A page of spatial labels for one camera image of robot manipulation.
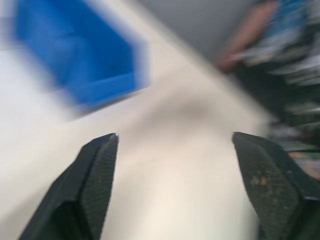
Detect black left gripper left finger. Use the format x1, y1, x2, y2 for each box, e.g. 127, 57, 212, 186
18, 132, 120, 240

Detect blue plastic bin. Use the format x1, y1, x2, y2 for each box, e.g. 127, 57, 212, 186
13, 0, 152, 113

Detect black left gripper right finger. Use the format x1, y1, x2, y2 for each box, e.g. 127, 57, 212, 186
231, 131, 320, 240

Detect person in patterned shirt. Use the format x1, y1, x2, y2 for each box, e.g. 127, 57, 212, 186
217, 0, 320, 153

